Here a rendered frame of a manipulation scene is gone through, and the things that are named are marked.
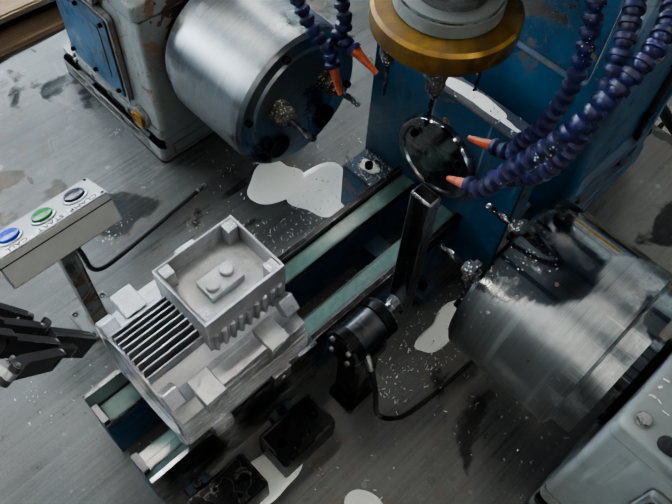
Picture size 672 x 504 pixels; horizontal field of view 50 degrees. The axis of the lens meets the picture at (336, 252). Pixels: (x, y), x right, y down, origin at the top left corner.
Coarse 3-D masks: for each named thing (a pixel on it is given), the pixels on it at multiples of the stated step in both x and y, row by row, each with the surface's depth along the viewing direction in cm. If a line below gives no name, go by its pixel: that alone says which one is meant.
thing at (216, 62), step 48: (192, 0) 110; (240, 0) 107; (288, 0) 109; (192, 48) 108; (240, 48) 104; (288, 48) 103; (336, 48) 111; (192, 96) 111; (240, 96) 104; (288, 96) 110; (336, 96) 120; (240, 144) 110; (288, 144) 118
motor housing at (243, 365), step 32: (128, 320) 88; (160, 320) 84; (256, 320) 88; (288, 320) 91; (128, 352) 83; (160, 352) 83; (192, 352) 85; (224, 352) 86; (256, 352) 87; (288, 352) 92; (160, 384) 83; (224, 384) 85; (256, 384) 91; (160, 416) 95; (192, 416) 84
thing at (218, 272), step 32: (224, 224) 87; (192, 256) 87; (224, 256) 89; (256, 256) 89; (160, 288) 86; (192, 288) 86; (224, 288) 85; (256, 288) 83; (192, 320) 83; (224, 320) 82
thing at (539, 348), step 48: (528, 240) 86; (576, 240) 86; (624, 240) 90; (480, 288) 87; (528, 288) 85; (576, 288) 83; (624, 288) 83; (480, 336) 89; (528, 336) 85; (576, 336) 82; (624, 336) 81; (528, 384) 87; (576, 384) 82; (624, 384) 86
